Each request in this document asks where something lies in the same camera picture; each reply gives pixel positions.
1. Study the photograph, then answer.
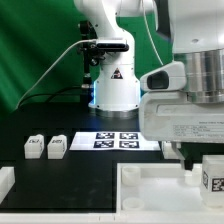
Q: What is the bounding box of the black camera on stand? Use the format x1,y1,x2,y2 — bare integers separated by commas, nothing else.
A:
77,20,130,104

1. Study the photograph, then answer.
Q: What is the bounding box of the black cable on table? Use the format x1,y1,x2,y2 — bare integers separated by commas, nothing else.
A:
19,85,84,107

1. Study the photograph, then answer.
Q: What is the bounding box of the white front rail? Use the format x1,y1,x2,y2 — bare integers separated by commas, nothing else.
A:
0,214,224,224

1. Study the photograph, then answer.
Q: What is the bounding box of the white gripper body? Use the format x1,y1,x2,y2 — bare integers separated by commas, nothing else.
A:
139,92,224,143

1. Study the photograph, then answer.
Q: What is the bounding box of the white left obstacle block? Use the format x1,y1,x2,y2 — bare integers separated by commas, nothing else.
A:
0,167,15,204

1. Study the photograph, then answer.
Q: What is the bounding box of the white square table top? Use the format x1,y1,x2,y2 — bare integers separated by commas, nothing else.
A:
116,163,224,214

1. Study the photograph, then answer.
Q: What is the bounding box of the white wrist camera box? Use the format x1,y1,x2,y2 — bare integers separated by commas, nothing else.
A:
140,61,187,92

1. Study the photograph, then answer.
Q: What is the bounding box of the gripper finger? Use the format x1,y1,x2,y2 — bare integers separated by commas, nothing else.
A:
172,142,193,171

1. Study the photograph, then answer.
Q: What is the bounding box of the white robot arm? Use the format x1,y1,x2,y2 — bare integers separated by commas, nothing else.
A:
73,0,224,161

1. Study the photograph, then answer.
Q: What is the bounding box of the white sheet with tags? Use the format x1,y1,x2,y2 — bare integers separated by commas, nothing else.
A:
70,131,160,151

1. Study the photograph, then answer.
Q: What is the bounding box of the white camera cable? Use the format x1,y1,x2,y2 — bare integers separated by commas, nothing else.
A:
15,39,98,110

